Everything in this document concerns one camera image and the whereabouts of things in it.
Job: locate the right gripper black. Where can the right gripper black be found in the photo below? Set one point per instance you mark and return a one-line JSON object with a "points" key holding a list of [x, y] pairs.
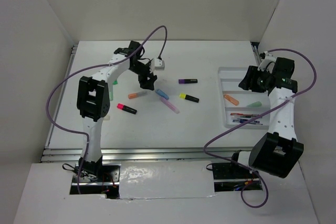
{"points": [[252, 73]]}

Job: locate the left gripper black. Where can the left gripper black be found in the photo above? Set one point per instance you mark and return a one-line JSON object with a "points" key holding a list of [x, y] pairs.
{"points": [[144, 82]]}

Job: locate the blue translucent highlighter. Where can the blue translucent highlighter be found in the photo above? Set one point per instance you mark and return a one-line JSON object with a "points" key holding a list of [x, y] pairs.
{"points": [[161, 94]]}

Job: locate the pale green highlighter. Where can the pale green highlighter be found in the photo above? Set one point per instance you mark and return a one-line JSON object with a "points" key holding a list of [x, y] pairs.
{"points": [[256, 104]]}

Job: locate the orange translucent highlighter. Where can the orange translucent highlighter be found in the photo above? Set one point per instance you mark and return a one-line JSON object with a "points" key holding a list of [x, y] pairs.
{"points": [[231, 99]]}

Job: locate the red pen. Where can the red pen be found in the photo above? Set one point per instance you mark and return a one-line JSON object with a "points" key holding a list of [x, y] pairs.
{"points": [[243, 115]]}

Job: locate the pink black highlighter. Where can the pink black highlighter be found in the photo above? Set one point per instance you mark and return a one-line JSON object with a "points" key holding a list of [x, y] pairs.
{"points": [[126, 108]]}

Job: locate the yellow black highlighter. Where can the yellow black highlighter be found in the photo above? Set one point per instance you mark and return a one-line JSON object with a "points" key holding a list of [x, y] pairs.
{"points": [[189, 97]]}

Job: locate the purple black highlighter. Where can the purple black highlighter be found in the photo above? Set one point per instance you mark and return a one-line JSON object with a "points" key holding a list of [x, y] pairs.
{"points": [[187, 81]]}

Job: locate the blue purple pen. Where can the blue purple pen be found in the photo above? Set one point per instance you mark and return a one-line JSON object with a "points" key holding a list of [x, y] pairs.
{"points": [[253, 124]]}

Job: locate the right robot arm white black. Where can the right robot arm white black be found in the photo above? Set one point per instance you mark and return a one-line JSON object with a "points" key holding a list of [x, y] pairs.
{"points": [[278, 150]]}

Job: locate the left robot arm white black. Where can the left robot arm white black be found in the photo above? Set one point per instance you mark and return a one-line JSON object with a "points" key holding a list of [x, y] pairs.
{"points": [[93, 99]]}

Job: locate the orange grey highlighter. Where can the orange grey highlighter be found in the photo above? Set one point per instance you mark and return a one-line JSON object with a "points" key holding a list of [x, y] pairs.
{"points": [[137, 94]]}

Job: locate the white compartment tray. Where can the white compartment tray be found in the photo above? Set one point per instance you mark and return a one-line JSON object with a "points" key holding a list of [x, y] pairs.
{"points": [[229, 79]]}

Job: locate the pink translucent highlighter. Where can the pink translucent highlighter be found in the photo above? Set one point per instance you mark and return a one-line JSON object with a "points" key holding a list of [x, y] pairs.
{"points": [[169, 105]]}

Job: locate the white foil cover panel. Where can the white foil cover panel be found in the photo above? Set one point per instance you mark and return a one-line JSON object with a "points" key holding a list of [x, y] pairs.
{"points": [[165, 180]]}

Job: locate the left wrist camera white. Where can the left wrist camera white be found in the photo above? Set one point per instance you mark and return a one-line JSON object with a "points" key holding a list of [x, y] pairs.
{"points": [[157, 64]]}

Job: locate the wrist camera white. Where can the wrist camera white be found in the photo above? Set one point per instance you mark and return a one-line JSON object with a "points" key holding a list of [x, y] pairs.
{"points": [[266, 60], [157, 64]]}

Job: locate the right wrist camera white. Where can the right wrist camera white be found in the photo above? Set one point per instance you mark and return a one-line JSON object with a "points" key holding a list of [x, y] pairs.
{"points": [[266, 60]]}

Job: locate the aluminium frame rail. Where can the aluminium frame rail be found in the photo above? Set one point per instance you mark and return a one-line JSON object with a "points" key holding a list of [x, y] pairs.
{"points": [[126, 154]]}

